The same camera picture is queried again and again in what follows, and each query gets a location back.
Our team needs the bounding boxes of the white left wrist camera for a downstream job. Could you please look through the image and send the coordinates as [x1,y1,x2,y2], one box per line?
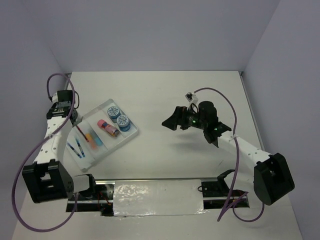
[51,92,59,103]

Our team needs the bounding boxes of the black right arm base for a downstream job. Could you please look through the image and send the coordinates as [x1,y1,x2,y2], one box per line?
[197,169,249,210]

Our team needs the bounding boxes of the silver foil sheet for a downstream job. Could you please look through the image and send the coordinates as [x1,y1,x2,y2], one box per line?
[113,179,206,217]

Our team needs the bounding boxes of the white divided plastic tray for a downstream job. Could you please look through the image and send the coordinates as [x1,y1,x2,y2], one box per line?
[66,98,139,172]

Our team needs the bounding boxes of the pink sticky notes tube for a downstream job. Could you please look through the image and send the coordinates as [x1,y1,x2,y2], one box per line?
[97,119,120,138]

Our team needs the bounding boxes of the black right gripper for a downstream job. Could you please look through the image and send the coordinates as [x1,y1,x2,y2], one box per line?
[162,105,207,131]

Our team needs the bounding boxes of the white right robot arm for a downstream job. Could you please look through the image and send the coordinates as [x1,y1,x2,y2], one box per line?
[161,101,295,206]

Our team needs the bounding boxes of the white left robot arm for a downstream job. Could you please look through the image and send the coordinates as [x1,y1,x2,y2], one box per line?
[22,90,98,204]

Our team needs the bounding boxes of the yellow pink highlighter pen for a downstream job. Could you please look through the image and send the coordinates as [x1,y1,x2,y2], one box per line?
[84,133,98,151]

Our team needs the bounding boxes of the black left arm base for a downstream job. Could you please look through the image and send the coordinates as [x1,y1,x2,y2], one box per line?
[75,174,115,217]

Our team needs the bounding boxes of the blue round splash-lid container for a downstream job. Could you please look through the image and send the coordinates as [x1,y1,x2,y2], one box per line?
[116,114,131,132]

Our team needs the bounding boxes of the blue round container in tray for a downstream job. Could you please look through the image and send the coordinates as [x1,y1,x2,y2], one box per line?
[107,106,121,121]

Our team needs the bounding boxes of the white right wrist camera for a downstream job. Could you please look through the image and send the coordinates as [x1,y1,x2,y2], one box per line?
[185,92,199,108]

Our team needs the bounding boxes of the red gel pen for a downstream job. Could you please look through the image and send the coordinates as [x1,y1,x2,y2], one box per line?
[76,125,90,143]

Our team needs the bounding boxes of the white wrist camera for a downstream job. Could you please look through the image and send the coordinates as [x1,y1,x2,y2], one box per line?
[51,92,59,103]
[185,92,199,108]

